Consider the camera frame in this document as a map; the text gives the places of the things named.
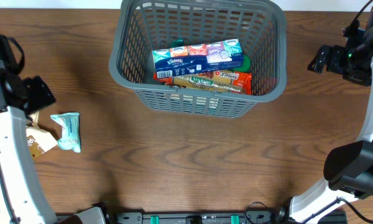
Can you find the grey plastic basket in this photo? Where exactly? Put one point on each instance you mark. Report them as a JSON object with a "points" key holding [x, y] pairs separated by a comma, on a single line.
{"points": [[147, 25]]}

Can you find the green lid glass jar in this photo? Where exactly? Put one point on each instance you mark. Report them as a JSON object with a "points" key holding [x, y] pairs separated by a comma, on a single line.
{"points": [[245, 66]]}

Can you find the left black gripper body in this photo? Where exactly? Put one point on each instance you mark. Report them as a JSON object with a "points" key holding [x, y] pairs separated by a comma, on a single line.
{"points": [[37, 97]]}

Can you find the San Remo spaghetti packet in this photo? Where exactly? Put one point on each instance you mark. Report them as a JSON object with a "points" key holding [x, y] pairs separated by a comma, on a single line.
{"points": [[221, 81]]}

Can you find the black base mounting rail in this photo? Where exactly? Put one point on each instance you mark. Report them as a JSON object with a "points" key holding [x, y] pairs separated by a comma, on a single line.
{"points": [[205, 217]]}

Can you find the beige crumpled snack bag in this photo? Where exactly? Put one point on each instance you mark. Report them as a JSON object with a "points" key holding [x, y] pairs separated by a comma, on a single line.
{"points": [[39, 140]]}

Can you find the Kleenex tissue multipack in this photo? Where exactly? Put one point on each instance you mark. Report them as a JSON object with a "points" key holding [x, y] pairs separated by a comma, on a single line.
{"points": [[200, 58]]}

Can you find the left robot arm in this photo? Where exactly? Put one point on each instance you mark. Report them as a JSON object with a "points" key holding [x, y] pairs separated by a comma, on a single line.
{"points": [[22, 198]]}

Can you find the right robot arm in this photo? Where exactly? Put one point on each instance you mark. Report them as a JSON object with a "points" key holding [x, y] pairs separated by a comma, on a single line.
{"points": [[348, 170]]}

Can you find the green coffee bean bag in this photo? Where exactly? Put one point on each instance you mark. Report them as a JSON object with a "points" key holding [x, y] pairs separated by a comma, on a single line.
{"points": [[177, 43]]}

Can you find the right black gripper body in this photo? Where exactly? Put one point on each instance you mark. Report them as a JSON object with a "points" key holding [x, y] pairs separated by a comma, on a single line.
{"points": [[331, 58]]}

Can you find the teal wet wipes pack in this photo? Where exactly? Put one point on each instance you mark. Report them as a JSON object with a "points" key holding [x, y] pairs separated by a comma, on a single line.
{"points": [[70, 123]]}

